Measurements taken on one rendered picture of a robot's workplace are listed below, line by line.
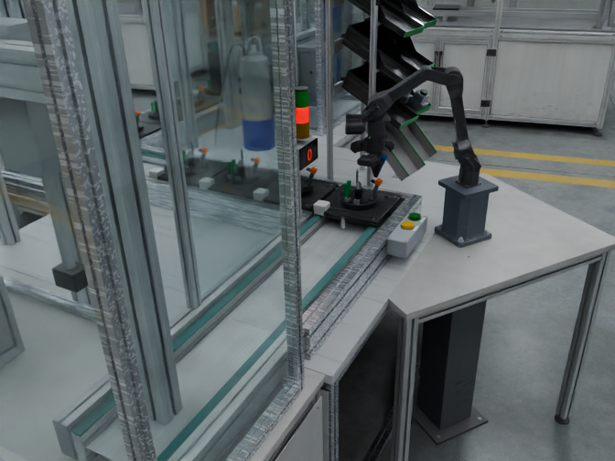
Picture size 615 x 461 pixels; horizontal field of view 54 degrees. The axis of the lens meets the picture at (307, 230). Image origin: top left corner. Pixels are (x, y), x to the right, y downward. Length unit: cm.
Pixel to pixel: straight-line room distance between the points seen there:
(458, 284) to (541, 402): 107
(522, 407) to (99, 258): 228
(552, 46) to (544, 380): 363
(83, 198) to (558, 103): 555
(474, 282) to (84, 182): 142
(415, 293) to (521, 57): 431
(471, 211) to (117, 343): 147
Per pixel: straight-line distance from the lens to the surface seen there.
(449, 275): 199
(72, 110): 76
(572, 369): 265
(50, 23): 74
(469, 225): 214
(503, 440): 269
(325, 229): 211
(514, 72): 602
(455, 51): 601
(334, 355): 164
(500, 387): 292
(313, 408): 158
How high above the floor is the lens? 191
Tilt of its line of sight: 28 degrees down
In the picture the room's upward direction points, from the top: 2 degrees counter-clockwise
